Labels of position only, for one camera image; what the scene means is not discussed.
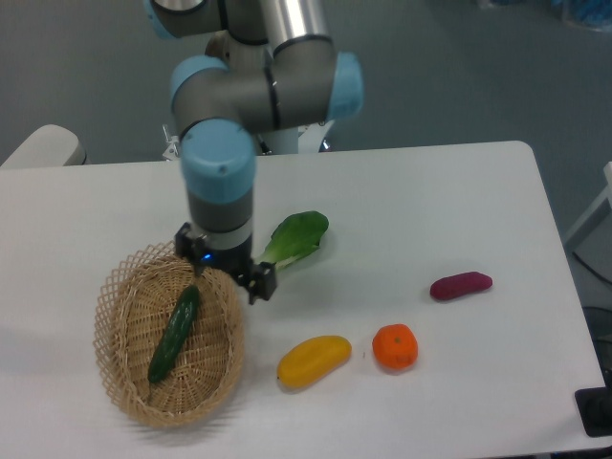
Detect black device at edge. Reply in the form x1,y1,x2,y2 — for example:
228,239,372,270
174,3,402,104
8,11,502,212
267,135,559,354
575,387,611,438

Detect beige chair back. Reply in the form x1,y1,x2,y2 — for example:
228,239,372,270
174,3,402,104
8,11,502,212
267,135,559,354
1,124,89,169

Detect green cucumber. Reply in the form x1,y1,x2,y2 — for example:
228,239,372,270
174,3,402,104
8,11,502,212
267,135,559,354
147,284,200,383

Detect white furniture at right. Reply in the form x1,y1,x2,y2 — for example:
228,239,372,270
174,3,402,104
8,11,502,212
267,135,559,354
562,162,611,251

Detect green bok choy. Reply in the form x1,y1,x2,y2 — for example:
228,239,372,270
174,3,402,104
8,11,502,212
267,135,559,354
254,210,329,271

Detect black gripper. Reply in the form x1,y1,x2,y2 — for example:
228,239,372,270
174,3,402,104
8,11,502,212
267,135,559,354
174,222,277,305

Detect woven wicker basket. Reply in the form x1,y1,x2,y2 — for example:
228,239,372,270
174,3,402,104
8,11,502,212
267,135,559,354
94,242,245,427

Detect yellow mango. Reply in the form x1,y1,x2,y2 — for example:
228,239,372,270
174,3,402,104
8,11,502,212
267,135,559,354
276,336,352,389

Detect orange tangerine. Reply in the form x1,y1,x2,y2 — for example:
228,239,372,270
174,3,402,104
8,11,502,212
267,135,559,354
372,323,419,371

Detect purple sweet potato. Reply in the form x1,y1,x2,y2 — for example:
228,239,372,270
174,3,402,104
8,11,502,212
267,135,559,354
429,272,493,301

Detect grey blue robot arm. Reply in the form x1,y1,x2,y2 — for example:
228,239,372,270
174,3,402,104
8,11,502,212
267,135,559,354
144,1,364,300

